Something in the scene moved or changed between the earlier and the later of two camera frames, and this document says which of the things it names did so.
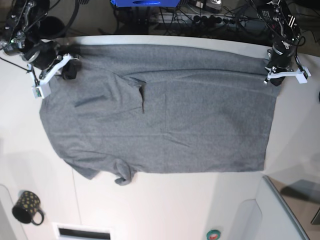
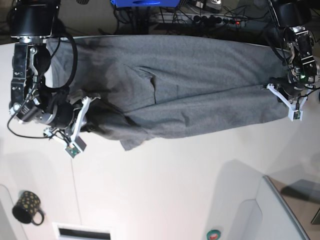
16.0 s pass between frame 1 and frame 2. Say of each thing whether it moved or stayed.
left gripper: moved
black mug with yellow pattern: stayed
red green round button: stayed
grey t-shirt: moved
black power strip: stayed
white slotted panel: stayed
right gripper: moved
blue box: stayed
